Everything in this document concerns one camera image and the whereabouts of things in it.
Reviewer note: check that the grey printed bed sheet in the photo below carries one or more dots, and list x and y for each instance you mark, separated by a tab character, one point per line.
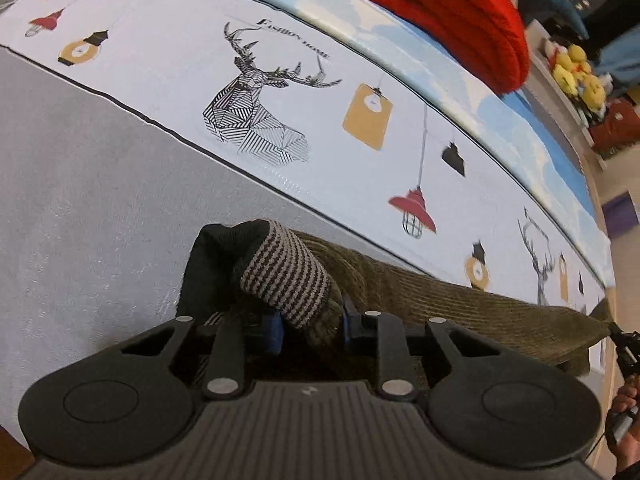
126	125

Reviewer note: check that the purple box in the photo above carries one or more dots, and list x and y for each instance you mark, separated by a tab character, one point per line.
620	215

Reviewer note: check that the brown plush toy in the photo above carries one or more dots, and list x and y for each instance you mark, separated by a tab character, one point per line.
619	129

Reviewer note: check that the person's right hand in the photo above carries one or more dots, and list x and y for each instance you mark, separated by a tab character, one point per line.
625	443

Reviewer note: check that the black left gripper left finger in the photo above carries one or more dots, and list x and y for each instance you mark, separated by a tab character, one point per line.
181	359

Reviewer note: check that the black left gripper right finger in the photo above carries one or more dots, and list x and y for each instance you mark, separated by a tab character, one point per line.
409	359

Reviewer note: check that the light blue white blanket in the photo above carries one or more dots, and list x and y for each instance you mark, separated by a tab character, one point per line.
505	125

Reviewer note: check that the red knitted blanket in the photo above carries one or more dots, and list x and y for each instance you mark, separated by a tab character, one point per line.
487	37

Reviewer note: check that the olive corduroy pants striped waistband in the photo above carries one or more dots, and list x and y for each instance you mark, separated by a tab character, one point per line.
262	264

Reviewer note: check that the yellow plush toys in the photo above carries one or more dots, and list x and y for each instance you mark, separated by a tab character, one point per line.
572	72

